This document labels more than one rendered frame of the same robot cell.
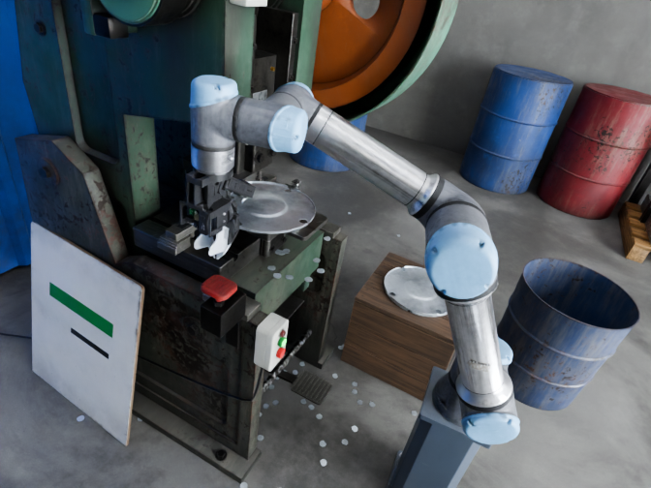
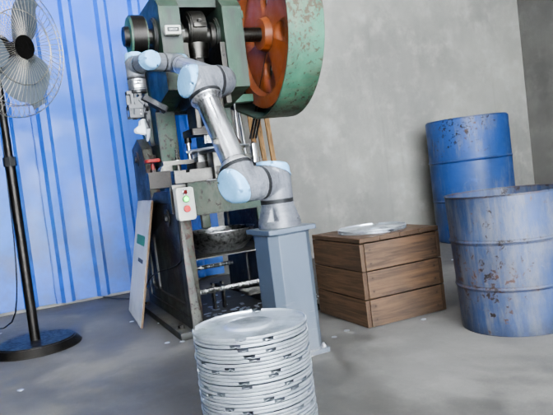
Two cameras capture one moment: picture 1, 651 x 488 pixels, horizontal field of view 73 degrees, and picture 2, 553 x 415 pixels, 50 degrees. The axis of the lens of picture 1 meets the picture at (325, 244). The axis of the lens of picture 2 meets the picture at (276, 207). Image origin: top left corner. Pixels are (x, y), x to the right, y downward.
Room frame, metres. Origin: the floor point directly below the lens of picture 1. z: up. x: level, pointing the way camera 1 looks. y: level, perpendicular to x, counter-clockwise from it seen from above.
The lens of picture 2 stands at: (-0.70, -1.89, 0.63)
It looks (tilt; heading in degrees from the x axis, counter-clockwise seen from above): 3 degrees down; 45
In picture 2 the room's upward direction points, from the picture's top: 7 degrees counter-clockwise
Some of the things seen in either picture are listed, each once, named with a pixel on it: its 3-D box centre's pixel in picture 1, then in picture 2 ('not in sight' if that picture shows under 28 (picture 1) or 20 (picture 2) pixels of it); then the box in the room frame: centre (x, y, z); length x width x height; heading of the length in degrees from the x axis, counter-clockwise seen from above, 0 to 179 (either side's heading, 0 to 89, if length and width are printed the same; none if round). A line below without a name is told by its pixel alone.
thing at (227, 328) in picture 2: not in sight; (249, 324); (0.29, -0.77, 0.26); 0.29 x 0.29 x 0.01
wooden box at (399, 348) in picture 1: (409, 323); (376, 270); (1.38, -0.40, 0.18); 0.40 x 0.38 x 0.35; 68
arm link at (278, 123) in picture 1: (274, 123); (150, 61); (0.72, 0.12, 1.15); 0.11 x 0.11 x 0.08; 85
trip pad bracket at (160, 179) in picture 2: (223, 326); (160, 192); (0.75, 0.21, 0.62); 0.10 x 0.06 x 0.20; 158
